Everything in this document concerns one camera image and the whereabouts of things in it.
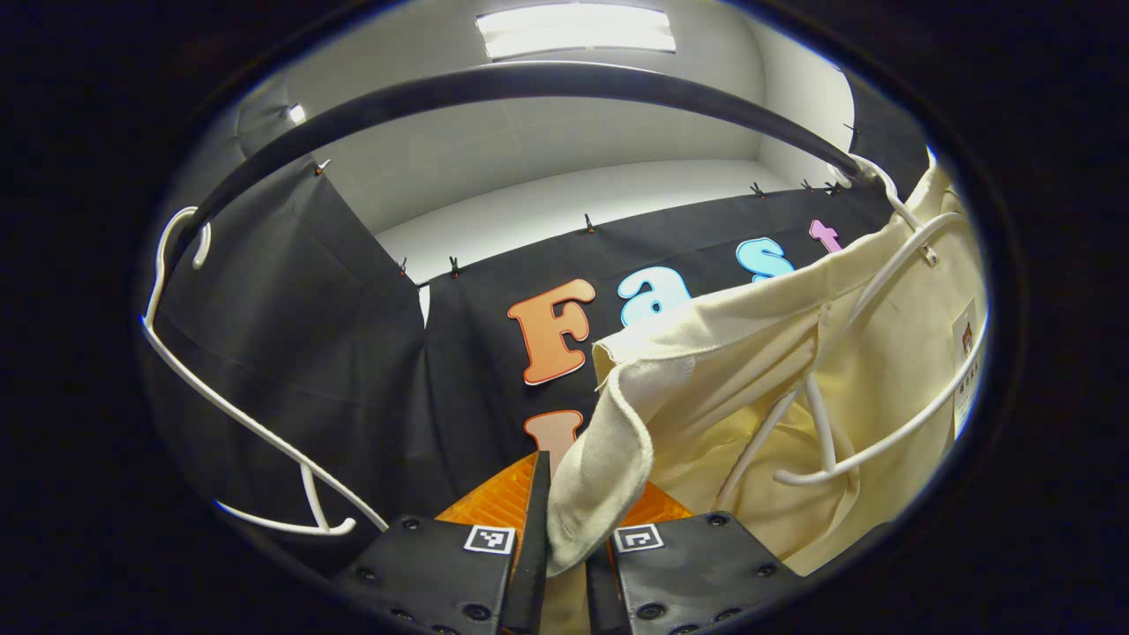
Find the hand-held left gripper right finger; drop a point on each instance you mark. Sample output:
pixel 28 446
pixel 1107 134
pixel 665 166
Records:
pixel 688 573

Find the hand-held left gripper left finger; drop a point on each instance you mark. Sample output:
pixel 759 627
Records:
pixel 529 573

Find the white hanger with crossbar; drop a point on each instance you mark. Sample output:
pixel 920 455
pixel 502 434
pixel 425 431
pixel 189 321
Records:
pixel 820 423

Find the cream jacket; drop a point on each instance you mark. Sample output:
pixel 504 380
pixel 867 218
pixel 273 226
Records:
pixel 750 353

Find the white plastic hanger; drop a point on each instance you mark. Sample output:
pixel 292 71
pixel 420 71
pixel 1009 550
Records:
pixel 315 498

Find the black clothes rack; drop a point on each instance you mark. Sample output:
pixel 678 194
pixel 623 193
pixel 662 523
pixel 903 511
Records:
pixel 529 79

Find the black backdrop cloth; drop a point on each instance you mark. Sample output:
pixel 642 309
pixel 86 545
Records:
pixel 353 353

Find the white paper garment tag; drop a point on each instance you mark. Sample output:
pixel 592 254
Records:
pixel 968 379

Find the ceiling light panel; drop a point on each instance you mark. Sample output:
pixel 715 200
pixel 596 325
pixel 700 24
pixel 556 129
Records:
pixel 573 31

